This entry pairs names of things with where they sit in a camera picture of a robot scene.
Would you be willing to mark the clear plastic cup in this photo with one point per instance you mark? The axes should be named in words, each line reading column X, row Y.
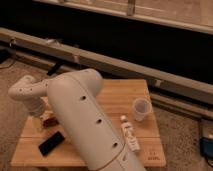
column 141, row 108

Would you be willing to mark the wooden table board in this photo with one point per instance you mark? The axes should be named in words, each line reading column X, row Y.
column 116, row 99

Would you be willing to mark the blue object at right edge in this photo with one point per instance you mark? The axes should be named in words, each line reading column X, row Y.
column 206, row 147

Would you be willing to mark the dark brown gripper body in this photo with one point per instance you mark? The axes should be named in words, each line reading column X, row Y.
column 48, row 120

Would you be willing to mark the grey metal rail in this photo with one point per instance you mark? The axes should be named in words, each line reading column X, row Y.
column 159, row 79

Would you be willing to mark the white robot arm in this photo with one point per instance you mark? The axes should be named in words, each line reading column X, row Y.
column 72, row 97

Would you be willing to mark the black rectangular device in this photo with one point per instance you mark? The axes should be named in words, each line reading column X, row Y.
column 52, row 142

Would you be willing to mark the small white labelled bottle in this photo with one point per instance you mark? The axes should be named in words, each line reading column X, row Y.
column 128, row 133

